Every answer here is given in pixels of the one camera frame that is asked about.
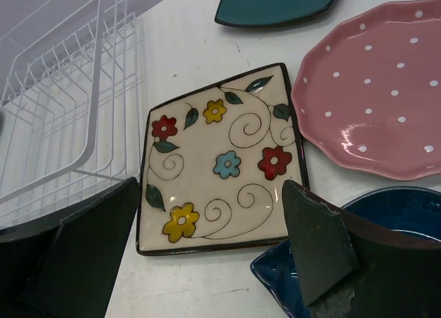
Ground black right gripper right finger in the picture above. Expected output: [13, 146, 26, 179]
[282, 180, 440, 317]

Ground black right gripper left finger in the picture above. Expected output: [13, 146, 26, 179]
[1, 177, 140, 317]

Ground dark blue leaf plate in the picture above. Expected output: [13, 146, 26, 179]
[250, 186, 440, 317]

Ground teal leaf-shaped plate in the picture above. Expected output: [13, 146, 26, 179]
[214, 0, 335, 28]

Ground cream floral square plate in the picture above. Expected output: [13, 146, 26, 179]
[136, 63, 309, 257]

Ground pink polka dot plate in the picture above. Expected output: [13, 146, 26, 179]
[291, 0, 440, 181]

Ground white wire dish rack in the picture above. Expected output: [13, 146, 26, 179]
[1, 0, 144, 233]

